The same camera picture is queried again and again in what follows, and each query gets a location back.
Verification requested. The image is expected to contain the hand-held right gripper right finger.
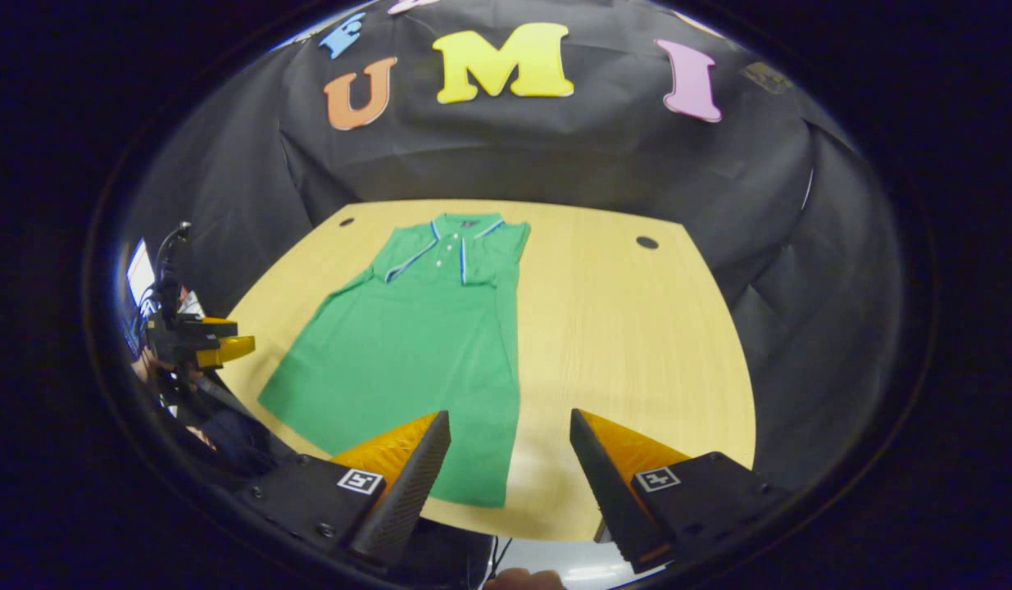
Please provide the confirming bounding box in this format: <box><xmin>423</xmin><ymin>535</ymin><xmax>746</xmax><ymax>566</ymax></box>
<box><xmin>570</xmin><ymin>408</ymin><xmax>793</xmax><ymax>574</ymax></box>

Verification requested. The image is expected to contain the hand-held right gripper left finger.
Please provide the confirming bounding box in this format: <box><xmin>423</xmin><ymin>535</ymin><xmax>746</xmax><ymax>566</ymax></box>
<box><xmin>231</xmin><ymin>410</ymin><xmax>452</xmax><ymax>570</ymax></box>

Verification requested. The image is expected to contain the green T-shirt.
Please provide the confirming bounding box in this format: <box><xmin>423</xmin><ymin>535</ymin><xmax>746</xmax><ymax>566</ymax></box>
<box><xmin>257</xmin><ymin>212</ymin><xmax>532</xmax><ymax>509</ymax></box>

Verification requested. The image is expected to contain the computer monitor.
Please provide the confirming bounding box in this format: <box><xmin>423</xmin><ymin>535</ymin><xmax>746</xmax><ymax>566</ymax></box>
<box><xmin>122</xmin><ymin>239</ymin><xmax>158</xmax><ymax>357</ymax></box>

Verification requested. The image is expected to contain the black backdrop cloth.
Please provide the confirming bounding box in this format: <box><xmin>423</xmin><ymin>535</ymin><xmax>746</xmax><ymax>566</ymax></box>
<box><xmin>120</xmin><ymin>0</ymin><xmax>904</xmax><ymax>492</ymax></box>

